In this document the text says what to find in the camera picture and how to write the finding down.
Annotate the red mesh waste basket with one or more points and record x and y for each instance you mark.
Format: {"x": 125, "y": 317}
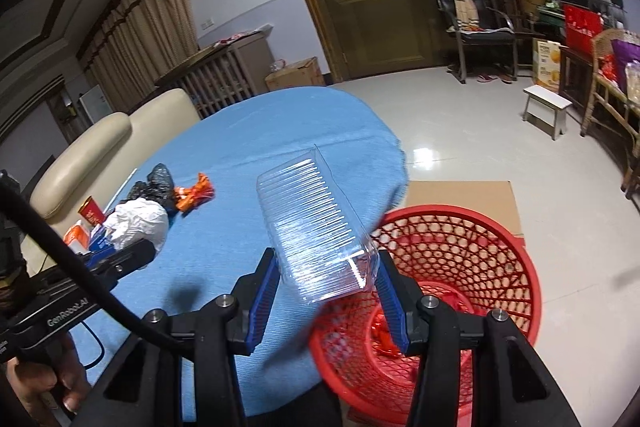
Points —
{"x": 447, "y": 244}

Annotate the cream leather headboard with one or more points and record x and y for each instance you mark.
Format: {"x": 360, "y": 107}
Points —
{"x": 102, "y": 158}

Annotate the wicker bench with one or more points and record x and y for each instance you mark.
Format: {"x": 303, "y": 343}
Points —
{"x": 605, "y": 94}

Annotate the clear plastic tray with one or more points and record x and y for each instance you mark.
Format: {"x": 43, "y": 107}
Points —
{"x": 323, "y": 249}

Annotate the wooden baby crib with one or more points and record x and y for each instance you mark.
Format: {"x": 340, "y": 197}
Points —
{"x": 222, "y": 74}

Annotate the orange wrapper with red ribbon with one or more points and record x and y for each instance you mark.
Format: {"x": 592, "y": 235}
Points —
{"x": 189, "y": 198}

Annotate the white step stool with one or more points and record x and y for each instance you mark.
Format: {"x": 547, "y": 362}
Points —
{"x": 546, "y": 107}

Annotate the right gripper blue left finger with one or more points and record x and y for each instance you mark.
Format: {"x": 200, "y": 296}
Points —
{"x": 254, "y": 295}

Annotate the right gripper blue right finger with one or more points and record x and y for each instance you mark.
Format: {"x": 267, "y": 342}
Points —
{"x": 402, "y": 302}

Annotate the cardboard box by crib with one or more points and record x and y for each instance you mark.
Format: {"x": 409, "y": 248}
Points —
{"x": 304, "y": 73}

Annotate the flat cardboard sheet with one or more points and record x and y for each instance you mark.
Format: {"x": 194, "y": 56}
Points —
{"x": 495, "y": 199}

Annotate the orange white carton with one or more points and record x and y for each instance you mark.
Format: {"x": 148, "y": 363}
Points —
{"x": 78, "y": 238}

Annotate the orange fruit carton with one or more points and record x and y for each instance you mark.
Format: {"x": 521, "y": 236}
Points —
{"x": 547, "y": 64}

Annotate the black armchair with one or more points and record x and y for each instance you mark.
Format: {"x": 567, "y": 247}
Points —
{"x": 474, "y": 24}

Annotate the left hand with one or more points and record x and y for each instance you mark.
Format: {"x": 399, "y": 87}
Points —
{"x": 30, "y": 381}

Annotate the red gift bag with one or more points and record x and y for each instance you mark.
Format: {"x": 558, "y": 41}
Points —
{"x": 580, "y": 27}

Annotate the brown striped curtain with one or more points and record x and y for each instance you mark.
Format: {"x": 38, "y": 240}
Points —
{"x": 133, "y": 43}

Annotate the black plastic bag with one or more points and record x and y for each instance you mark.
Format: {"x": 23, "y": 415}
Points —
{"x": 158, "y": 187}

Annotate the purple bag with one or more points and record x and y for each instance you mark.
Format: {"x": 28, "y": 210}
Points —
{"x": 624, "y": 53}

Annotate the white plastic bag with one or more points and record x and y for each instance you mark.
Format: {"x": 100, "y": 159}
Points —
{"x": 134, "y": 220}

